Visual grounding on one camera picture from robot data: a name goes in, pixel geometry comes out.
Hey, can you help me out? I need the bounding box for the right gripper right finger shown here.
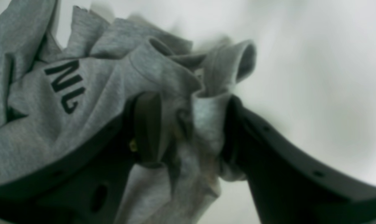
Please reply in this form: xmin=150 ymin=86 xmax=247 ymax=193
xmin=222 ymin=96 xmax=376 ymax=224

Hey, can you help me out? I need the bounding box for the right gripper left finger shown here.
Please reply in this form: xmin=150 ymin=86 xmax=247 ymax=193
xmin=0 ymin=92 xmax=162 ymax=224

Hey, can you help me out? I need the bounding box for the grey T-shirt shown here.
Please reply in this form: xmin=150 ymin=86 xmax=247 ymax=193
xmin=0 ymin=0 xmax=256 ymax=224

